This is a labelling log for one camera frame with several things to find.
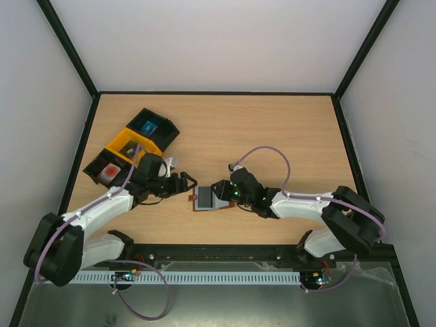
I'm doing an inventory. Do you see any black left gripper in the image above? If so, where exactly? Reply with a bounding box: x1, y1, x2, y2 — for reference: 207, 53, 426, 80
148, 172, 197, 198

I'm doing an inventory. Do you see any black credit card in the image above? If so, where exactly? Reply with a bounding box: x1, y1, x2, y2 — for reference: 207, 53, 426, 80
197, 186, 213, 210
120, 140, 137, 159

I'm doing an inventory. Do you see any brown leather card holder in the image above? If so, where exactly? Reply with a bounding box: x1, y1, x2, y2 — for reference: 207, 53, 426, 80
189, 186, 235, 212

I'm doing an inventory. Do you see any red credit card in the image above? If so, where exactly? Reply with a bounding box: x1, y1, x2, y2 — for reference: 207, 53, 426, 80
98, 163, 121, 184

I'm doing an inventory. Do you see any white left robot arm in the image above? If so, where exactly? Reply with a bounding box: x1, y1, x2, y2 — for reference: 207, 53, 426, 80
23, 153, 198, 287

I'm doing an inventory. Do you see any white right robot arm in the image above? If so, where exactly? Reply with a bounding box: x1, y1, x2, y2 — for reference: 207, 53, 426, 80
211, 168, 386, 267

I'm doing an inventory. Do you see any blue card in bin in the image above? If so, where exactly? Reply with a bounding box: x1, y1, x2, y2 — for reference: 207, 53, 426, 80
140, 121, 157, 136

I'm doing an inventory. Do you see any yellow storage bin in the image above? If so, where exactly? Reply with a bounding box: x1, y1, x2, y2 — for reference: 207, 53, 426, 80
105, 127, 162, 166

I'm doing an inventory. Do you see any black storage bin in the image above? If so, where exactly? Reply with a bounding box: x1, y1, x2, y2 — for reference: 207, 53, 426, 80
83, 149, 131, 189
126, 108, 180, 152

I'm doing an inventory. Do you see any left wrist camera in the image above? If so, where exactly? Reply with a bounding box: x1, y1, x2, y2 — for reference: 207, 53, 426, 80
158, 157, 178, 177

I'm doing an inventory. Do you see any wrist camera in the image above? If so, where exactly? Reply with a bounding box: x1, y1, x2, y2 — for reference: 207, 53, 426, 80
158, 157, 178, 177
228, 163, 243, 175

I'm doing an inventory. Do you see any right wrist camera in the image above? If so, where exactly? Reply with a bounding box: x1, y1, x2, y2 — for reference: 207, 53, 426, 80
228, 163, 243, 175

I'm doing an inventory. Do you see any black enclosure frame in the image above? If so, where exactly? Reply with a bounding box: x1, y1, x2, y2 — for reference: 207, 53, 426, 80
9, 1, 420, 326

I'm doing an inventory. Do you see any white slotted cable duct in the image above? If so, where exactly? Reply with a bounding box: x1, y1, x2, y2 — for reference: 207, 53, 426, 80
70, 270, 300, 285

